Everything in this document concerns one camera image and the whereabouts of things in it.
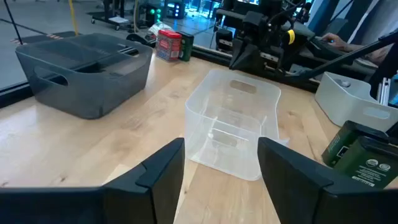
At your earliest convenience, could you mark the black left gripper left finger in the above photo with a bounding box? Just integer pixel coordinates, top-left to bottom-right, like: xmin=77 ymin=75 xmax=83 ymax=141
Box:
xmin=0 ymin=138 xmax=187 ymax=224

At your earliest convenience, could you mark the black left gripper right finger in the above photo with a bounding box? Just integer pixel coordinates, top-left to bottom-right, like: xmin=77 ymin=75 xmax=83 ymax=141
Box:
xmin=257 ymin=136 xmax=398 ymax=224

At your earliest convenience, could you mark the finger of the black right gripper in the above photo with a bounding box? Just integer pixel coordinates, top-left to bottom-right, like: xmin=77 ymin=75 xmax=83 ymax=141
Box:
xmin=229 ymin=37 xmax=262 ymax=72
xmin=278 ymin=40 xmax=301 ymax=72

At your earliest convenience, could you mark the red lid spice tin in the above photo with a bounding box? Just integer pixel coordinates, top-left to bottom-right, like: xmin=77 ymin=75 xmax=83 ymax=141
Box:
xmin=155 ymin=29 xmax=183 ymax=62

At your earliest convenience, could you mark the person's forearm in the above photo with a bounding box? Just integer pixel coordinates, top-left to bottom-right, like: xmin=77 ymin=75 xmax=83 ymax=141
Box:
xmin=345 ymin=42 xmax=393 ymax=66

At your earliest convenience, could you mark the grey desk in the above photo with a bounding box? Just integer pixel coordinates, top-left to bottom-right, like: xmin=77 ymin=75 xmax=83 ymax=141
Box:
xmin=306 ymin=46 xmax=379 ymax=70
xmin=281 ymin=20 xmax=317 ymax=43

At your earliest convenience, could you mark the black computer keyboard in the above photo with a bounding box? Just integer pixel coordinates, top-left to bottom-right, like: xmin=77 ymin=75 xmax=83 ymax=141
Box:
xmin=306 ymin=36 xmax=354 ymax=62

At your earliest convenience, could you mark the person's hand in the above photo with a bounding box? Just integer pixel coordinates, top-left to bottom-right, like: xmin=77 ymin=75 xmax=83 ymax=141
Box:
xmin=321 ymin=32 xmax=349 ymax=52

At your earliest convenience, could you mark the white plastic bin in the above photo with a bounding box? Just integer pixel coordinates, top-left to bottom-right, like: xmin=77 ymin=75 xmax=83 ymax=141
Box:
xmin=314 ymin=71 xmax=398 ymax=133

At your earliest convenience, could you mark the clear plastic bin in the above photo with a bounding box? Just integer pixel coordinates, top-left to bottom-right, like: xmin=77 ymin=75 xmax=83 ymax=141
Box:
xmin=184 ymin=68 xmax=290 ymax=182

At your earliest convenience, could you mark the black computer with green lights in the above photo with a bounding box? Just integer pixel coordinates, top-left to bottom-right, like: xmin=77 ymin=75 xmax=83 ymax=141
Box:
xmin=136 ymin=2 xmax=164 ymax=27

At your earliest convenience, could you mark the silver aluminium extrusion profile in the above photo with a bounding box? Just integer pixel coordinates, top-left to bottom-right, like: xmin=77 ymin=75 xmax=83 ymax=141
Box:
xmin=377 ymin=77 xmax=398 ymax=108

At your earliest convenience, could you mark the dark grey translucent bin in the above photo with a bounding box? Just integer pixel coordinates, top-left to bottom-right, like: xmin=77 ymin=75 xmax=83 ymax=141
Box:
xmin=14 ymin=32 xmax=154 ymax=121

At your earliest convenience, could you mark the black waste bin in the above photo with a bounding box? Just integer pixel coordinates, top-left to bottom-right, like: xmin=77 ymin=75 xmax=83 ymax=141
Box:
xmin=126 ymin=32 xmax=156 ymax=48

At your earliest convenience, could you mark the black wheeled cart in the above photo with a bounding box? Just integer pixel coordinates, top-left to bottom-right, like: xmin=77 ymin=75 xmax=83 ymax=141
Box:
xmin=86 ymin=0 xmax=131 ymax=32

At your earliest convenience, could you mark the black mat with orange stripes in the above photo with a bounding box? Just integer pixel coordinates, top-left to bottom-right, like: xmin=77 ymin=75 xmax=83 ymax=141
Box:
xmin=9 ymin=30 xmax=80 ymax=45

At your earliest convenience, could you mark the yellow hanging cable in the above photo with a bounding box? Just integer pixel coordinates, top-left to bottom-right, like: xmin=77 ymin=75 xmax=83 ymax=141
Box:
xmin=67 ymin=0 xmax=80 ymax=37

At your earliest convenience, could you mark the black hanging cable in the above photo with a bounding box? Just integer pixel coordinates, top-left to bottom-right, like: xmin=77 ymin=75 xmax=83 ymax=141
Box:
xmin=2 ymin=0 xmax=24 ymax=46

